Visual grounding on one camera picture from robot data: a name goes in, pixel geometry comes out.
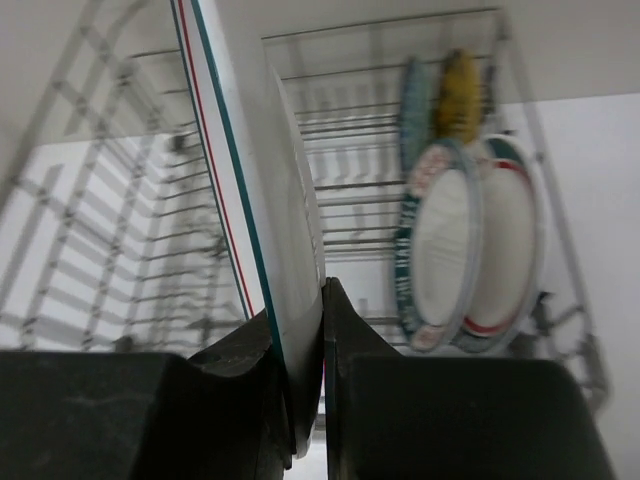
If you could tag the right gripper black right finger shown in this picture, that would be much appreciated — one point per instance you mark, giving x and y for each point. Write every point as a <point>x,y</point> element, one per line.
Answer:
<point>391,416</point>

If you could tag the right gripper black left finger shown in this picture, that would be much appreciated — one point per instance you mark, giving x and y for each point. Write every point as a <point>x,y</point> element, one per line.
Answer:
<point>218,414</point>

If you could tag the green rim lettered plate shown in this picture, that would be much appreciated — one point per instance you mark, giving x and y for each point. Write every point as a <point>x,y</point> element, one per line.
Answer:
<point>437,245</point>

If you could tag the green red rimmed white plate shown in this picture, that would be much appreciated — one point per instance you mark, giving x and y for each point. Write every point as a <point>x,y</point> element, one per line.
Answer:
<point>513,250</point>

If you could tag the white plate red characters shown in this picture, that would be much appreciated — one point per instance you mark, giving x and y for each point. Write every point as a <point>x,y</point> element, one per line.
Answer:
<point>261,182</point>

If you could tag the blue patterned small plate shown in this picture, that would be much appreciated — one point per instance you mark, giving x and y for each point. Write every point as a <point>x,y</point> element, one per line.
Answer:
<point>414,117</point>

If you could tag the yellow patterned small plate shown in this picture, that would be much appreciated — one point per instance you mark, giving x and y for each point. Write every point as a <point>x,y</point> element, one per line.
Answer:
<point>458,109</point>

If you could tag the grey wire dish rack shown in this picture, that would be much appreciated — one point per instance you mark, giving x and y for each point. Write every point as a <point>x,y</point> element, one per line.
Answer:
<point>111,234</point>

